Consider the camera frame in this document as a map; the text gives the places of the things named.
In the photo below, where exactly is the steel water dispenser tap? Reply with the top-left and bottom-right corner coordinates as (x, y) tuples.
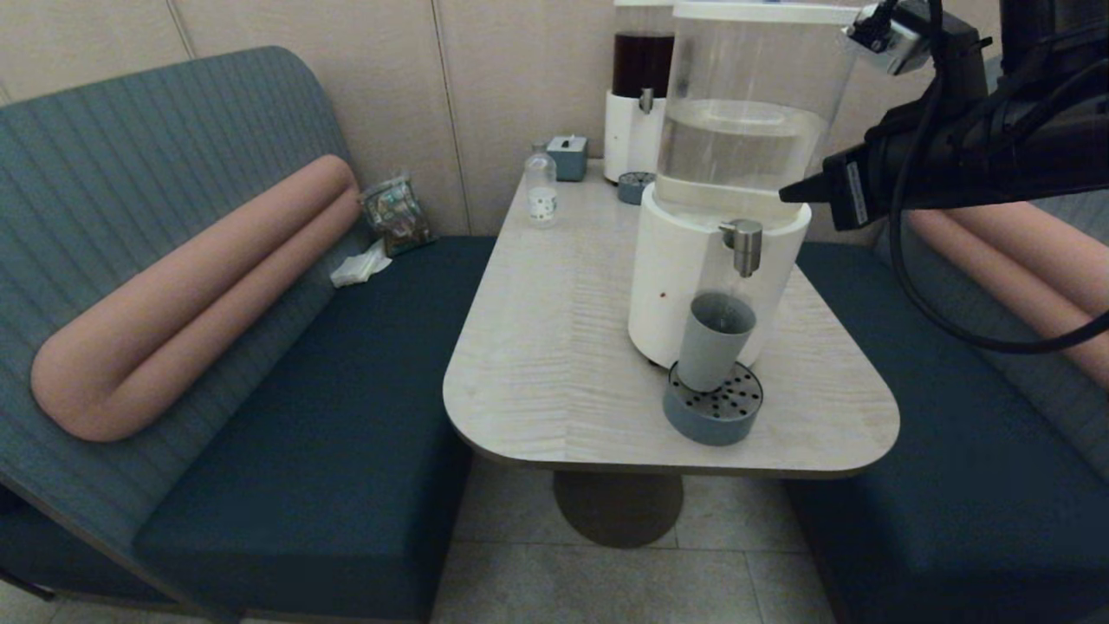
(719, 219), (764, 278)

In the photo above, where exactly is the grey plastic cup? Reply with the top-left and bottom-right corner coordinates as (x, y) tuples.
(677, 292), (757, 393)

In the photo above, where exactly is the clear water dispenser white base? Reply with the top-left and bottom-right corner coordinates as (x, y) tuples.
(627, 3), (869, 371)

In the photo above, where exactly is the pink tubular bolster cushion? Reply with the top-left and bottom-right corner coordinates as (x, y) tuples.
(31, 154), (360, 443)
(905, 204), (1109, 388)

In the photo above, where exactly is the dark beverage dispenser white base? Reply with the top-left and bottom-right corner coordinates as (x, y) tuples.
(603, 0), (675, 185)

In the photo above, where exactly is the blue-grey tissue box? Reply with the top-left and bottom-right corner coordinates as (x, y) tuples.
(547, 135), (590, 182)

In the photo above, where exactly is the large blue round drip tray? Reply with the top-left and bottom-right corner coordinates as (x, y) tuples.
(663, 360), (765, 446)

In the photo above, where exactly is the clear plastic bottle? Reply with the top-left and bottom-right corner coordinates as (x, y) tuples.
(525, 141), (559, 228)

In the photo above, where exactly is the teal upholstered booth sofa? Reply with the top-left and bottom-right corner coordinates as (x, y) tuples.
(0, 46), (499, 624)
(784, 54), (1109, 624)

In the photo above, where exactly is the patterned snack bag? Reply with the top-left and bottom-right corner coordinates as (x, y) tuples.
(358, 176), (437, 257)

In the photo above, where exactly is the crumpled white tissue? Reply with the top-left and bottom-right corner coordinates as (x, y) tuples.
(329, 239), (392, 289)

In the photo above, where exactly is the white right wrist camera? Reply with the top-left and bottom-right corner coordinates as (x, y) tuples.
(845, 0), (994, 76)

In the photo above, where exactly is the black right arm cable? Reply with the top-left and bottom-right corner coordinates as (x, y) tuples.
(866, 0), (1109, 354)

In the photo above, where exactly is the round grey table pedestal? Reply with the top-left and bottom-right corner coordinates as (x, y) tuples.
(553, 469), (685, 549)

